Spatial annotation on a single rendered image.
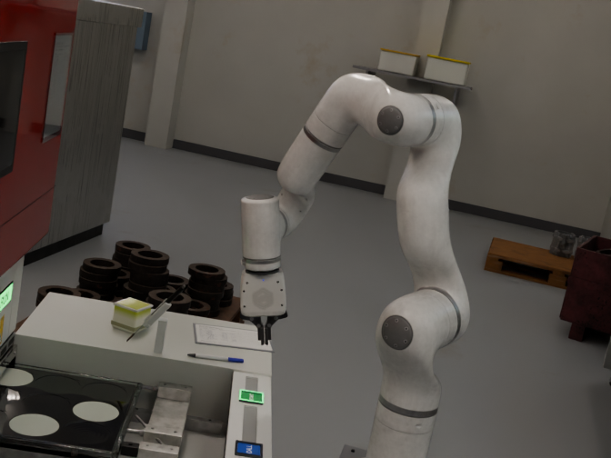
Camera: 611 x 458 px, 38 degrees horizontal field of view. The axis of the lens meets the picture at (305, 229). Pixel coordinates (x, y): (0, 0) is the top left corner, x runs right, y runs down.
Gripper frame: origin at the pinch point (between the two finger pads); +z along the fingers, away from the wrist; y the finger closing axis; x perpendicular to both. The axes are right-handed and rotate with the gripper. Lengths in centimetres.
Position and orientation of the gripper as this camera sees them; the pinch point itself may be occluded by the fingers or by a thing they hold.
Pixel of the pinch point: (264, 334)
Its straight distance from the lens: 203.7
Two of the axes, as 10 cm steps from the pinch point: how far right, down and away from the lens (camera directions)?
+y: 10.0, -0.3, 0.3
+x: -0.4, -2.2, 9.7
